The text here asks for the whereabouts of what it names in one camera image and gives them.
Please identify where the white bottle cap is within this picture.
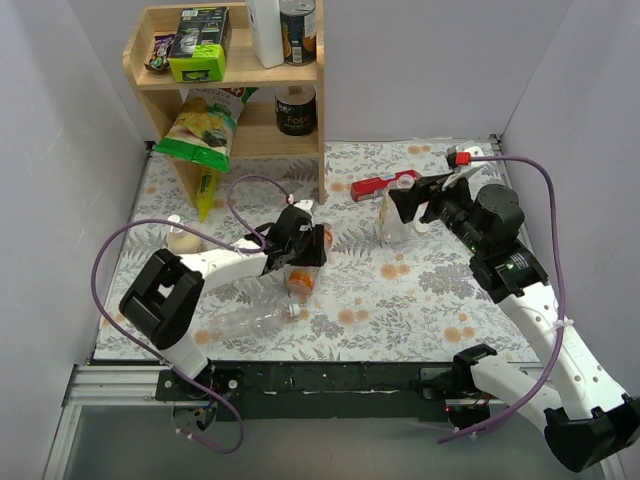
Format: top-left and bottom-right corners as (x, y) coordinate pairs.
(414, 221), (429, 234)

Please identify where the orange juice bottle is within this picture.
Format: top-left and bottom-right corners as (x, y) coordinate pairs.
(287, 222), (335, 296)

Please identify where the clear plastic bottle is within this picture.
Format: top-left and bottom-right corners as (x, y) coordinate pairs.
(378, 174), (415, 245)

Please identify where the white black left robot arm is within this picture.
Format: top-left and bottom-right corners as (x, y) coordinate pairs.
(119, 200), (326, 400)

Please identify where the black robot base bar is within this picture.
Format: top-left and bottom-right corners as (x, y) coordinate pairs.
(155, 361), (492, 429)

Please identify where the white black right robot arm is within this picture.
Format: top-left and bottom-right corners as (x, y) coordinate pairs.
(390, 176), (639, 472)

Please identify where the clear bottle lying flat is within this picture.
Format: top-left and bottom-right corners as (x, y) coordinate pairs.
(193, 279), (301, 345)

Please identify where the beige soap pump bottle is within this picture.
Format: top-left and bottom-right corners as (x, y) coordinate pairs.
(167, 226), (204, 255)

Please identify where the red toothpaste box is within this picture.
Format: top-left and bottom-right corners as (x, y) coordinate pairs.
(349, 170), (421, 202)

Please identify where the yellow green snack packet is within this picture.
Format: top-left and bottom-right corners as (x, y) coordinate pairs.
(196, 168), (218, 223)

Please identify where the black label jar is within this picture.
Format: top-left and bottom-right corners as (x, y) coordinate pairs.
(275, 85), (317, 136)

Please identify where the green cassava chips bag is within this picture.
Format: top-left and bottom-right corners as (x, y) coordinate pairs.
(156, 87), (258, 173)

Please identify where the tin can orange label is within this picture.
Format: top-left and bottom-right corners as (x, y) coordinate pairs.
(279, 0), (316, 66)

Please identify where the green black box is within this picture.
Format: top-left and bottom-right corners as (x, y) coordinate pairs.
(169, 6), (231, 83)

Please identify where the purple candy packet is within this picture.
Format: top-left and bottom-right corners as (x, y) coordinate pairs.
(144, 34), (175, 74)

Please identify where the white carton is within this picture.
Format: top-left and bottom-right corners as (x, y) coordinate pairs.
(246, 0), (284, 69)

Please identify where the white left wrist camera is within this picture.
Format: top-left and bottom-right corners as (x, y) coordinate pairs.
(293, 199), (315, 215)

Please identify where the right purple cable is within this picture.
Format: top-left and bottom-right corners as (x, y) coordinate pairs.
(437, 154), (569, 445)

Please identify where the aluminium table edge rail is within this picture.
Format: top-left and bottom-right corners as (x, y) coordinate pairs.
(42, 364), (163, 479)

